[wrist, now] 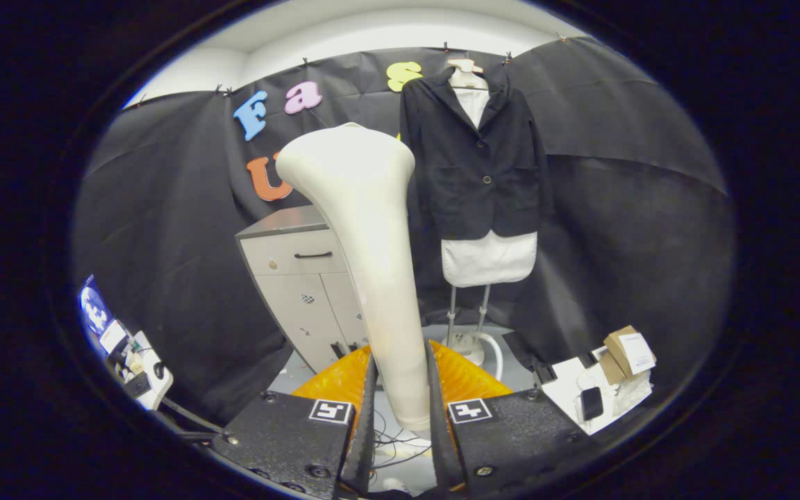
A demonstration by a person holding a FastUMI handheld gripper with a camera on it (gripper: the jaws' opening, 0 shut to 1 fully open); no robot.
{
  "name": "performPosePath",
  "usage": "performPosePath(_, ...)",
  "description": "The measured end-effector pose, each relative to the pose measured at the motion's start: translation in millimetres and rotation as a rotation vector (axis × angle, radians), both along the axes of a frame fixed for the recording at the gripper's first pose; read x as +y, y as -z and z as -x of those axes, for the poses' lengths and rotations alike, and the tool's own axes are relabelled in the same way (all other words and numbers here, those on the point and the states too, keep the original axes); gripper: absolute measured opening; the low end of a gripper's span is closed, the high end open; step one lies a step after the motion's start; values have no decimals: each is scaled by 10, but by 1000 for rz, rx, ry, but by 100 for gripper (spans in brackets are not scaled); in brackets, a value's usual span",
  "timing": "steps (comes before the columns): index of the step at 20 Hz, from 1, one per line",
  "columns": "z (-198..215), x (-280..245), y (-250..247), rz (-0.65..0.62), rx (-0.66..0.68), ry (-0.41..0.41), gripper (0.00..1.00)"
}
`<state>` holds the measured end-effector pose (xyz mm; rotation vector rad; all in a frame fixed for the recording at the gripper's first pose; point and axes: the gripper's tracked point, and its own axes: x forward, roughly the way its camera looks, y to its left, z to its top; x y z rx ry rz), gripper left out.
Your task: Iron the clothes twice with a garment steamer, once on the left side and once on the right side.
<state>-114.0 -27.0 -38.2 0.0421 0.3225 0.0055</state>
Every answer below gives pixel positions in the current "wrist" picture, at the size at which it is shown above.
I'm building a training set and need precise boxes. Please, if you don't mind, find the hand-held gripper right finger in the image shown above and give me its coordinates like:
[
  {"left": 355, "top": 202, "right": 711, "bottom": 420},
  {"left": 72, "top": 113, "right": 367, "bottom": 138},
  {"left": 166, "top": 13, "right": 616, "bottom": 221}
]
[{"left": 426, "top": 340, "right": 599, "bottom": 497}]

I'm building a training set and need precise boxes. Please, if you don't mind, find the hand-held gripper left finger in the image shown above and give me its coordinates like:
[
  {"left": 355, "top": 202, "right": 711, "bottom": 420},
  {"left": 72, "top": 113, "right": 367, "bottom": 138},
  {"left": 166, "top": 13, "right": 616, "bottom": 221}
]
[{"left": 211, "top": 342, "right": 378, "bottom": 500}]

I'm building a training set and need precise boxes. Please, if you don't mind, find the white garment steamer base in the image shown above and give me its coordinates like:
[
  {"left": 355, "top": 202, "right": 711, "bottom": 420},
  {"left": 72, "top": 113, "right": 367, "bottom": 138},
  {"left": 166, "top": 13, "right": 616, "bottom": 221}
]
[{"left": 442, "top": 285, "right": 491, "bottom": 365}]

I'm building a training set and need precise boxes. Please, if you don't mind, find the white garment steamer nozzle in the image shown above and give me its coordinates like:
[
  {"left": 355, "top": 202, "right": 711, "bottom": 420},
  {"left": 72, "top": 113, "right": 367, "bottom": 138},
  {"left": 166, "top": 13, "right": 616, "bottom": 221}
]
[{"left": 275, "top": 122, "right": 432, "bottom": 433}]

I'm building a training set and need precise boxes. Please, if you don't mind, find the black blazer jacket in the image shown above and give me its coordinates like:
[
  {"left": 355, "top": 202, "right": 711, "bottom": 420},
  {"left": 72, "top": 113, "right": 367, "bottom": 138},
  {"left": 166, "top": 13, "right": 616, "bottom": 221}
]
[{"left": 399, "top": 67, "right": 550, "bottom": 240}]

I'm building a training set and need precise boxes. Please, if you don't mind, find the white clothes hanger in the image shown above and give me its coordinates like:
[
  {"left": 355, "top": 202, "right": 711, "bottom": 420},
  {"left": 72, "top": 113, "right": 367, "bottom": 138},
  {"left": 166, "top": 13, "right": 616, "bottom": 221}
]
[{"left": 447, "top": 58, "right": 490, "bottom": 91}]

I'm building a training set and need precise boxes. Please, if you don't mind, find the white sheet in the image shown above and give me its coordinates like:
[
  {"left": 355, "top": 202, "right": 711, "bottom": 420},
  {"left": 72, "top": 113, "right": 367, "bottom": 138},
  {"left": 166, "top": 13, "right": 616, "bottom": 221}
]
[{"left": 542, "top": 354, "right": 653, "bottom": 436}]

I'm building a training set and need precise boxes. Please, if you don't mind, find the grey drawer cabinet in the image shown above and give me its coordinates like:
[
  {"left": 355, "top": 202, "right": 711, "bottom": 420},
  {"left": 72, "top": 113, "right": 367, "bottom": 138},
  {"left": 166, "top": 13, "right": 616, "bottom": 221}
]
[{"left": 235, "top": 205, "right": 373, "bottom": 376}]

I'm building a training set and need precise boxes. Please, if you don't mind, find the cardboard box with white label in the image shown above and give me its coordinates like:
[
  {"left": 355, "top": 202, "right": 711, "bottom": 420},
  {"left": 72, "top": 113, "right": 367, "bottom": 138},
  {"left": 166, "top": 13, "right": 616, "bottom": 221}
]
[{"left": 598, "top": 325, "right": 658, "bottom": 385}]

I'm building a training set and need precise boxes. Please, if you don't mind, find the white device with black knobs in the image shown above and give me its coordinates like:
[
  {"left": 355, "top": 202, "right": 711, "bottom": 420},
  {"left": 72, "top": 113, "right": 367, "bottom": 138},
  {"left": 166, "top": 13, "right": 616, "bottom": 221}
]
[{"left": 121, "top": 330, "right": 174, "bottom": 410}]

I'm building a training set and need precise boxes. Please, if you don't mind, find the black backdrop cloth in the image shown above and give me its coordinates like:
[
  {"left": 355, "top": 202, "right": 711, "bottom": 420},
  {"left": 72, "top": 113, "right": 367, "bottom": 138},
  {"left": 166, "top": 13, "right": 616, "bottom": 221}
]
[{"left": 72, "top": 36, "right": 735, "bottom": 424}]

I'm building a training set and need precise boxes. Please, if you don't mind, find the blue-lit screen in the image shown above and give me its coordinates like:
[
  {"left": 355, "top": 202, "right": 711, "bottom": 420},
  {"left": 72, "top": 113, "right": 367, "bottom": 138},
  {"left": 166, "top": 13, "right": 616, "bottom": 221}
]
[{"left": 81, "top": 276, "right": 115, "bottom": 338}]

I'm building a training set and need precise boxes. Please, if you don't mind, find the tangle of black cables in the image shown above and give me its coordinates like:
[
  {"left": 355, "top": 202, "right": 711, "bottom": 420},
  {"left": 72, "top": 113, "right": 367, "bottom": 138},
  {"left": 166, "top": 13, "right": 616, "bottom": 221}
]
[{"left": 369, "top": 410, "right": 435, "bottom": 469}]

